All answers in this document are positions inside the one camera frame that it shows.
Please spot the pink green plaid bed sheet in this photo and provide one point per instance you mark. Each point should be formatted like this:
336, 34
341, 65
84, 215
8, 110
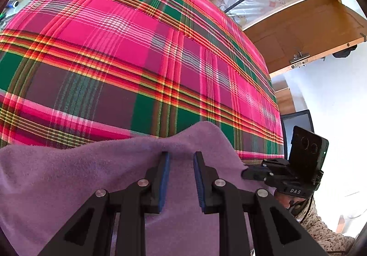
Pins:
114, 58

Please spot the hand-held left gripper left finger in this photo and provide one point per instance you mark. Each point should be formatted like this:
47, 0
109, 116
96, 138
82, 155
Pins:
164, 181

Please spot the black mesh office chair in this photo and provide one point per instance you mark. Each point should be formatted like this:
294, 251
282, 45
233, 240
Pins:
292, 124

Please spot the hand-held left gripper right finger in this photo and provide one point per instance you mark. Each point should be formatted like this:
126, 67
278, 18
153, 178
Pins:
199, 181

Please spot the wooden door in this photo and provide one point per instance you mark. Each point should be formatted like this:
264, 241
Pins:
301, 29

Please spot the person's right forearm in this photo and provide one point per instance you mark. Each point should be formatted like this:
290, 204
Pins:
321, 230

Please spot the purple fleece pants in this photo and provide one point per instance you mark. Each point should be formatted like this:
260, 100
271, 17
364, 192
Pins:
71, 187

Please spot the dark hanging clothing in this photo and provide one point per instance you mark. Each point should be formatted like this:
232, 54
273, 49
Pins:
344, 52

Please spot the wooden board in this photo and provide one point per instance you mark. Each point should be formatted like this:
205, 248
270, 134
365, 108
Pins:
285, 101

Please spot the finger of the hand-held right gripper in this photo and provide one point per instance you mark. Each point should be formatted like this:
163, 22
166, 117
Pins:
258, 175
275, 164

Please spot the person's right hand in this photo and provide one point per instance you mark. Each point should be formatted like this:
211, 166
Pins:
285, 200

